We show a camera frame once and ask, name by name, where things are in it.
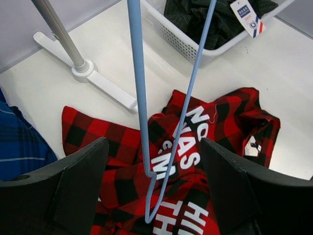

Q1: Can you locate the metal clothes rack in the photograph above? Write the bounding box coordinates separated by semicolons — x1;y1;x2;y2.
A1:
31;0;138;113

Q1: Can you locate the blue hanger of red shirt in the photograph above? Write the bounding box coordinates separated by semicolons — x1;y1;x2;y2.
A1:
127;0;217;224

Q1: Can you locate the blue plaid shirt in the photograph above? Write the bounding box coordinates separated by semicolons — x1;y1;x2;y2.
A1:
0;92;58;181

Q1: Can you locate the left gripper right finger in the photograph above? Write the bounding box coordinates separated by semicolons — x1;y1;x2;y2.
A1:
201;139;313;235

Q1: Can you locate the dark pinstriped shirt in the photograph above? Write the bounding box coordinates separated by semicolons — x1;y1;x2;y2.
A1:
163;0;279;51

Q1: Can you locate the red black plaid shirt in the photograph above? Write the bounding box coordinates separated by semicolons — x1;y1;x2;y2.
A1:
62;88;281;235

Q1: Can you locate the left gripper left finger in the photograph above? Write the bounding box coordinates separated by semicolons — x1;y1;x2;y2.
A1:
0;137;109;235

